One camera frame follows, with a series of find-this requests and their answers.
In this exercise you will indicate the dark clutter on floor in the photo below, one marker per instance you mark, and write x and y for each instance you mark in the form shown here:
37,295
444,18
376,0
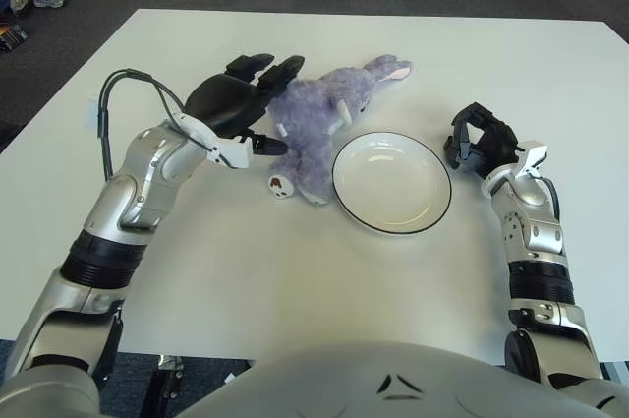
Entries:
12,38

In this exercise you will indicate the purple plush rabbit doll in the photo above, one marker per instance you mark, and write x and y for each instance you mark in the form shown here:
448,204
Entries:
314,108

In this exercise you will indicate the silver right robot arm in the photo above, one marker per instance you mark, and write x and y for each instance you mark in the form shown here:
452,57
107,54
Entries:
538,236

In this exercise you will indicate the white sneaker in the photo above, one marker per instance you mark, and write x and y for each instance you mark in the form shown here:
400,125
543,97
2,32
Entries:
49,3
18,4

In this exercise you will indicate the black robot stand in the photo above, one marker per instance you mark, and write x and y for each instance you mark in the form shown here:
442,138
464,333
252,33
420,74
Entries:
162,388

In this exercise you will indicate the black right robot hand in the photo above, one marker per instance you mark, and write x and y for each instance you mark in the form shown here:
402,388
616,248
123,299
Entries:
494,142

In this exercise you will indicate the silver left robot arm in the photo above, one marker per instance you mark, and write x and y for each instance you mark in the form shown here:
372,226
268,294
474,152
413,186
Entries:
142,182

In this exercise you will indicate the white plate with black rim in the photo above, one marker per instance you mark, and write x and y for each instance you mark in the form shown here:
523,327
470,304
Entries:
391,184

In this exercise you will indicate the grey robot torso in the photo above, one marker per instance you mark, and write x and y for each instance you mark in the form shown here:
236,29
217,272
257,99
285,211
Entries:
344,383

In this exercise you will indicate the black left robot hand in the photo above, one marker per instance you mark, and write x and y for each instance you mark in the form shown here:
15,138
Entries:
221,103

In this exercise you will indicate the white table leg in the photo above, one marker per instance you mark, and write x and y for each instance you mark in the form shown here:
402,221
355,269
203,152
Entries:
620,370

